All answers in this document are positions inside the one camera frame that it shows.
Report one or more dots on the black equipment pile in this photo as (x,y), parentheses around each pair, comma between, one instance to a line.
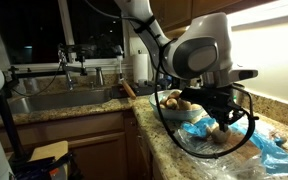
(44,168)

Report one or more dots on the white framed window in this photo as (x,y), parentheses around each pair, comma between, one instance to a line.
(65,20)

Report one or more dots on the black counter tray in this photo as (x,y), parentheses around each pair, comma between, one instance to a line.
(144,90)

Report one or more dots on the stainless steel sink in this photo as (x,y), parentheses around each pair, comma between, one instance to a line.
(60,100)

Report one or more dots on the white paper towel roll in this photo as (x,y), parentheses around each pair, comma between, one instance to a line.
(140,66)

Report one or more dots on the under cabinet light strip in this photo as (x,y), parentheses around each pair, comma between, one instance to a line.
(267,13)

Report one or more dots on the wooden base cabinets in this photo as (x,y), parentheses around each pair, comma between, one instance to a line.
(97,156)

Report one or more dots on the clear glass bowl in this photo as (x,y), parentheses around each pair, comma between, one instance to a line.
(170,115)

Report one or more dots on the brown potato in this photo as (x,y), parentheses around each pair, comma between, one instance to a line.
(184,105)
(163,101)
(172,103)
(195,107)
(222,137)
(174,94)

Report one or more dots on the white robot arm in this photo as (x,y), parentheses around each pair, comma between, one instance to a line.
(200,43)

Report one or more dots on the wooden rolling pin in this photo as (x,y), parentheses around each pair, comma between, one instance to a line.
(129,90)

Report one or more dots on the brown cardboard box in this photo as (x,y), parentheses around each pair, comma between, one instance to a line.
(49,150)

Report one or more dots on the clear and blue potato bag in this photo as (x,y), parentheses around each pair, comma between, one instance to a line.
(277,156)

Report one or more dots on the white dish wand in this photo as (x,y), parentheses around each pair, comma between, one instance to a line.
(119,68)

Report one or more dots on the black stand pole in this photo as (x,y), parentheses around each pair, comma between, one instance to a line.
(9,130)

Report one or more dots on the wooden upper cabinets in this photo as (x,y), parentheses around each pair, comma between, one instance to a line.
(180,13)

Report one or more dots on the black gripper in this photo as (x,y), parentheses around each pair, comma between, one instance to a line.
(214,96)

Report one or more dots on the chrome faucet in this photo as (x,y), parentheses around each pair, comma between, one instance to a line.
(69,80)

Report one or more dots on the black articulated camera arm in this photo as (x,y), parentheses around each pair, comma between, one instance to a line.
(77,48)

